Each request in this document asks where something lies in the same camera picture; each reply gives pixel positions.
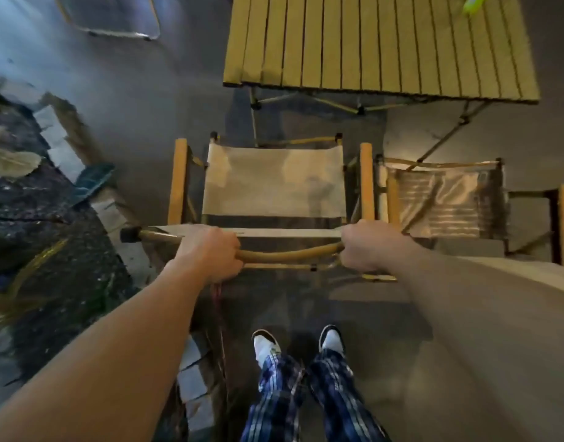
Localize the person's left shoe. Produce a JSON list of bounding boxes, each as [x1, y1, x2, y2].
[[252, 330, 283, 369]]

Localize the slatted folding table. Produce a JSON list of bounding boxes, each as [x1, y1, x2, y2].
[[222, 0, 540, 173]]

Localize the person's shoe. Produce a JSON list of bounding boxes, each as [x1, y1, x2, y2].
[[252, 330, 283, 369], [318, 324, 346, 357]]

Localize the person's right forearm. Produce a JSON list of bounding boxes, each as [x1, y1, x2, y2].
[[399, 247, 564, 442]]

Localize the person's right hand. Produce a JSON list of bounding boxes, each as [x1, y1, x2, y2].
[[339, 219, 419, 274]]

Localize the person's right shoe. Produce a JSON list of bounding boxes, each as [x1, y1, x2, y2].
[[318, 324, 346, 357]]

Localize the grey stone brick border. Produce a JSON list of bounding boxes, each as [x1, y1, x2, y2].
[[32, 104, 218, 436]]

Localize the flat pale rock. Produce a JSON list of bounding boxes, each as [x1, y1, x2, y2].
[[0, 145, 43, 180]]

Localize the blue plaid trousers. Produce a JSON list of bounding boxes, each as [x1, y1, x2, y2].
[[239, 348, 392, 442]]

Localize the person's left hand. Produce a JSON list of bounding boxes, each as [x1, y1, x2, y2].
[[173, 225, 244, 286]]

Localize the person's left forearm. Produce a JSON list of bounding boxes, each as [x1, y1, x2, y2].
[[0, 264, 209, 442]]

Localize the dark teal flat object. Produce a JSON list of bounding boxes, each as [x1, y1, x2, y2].
[[72, 162, 116, 202]]

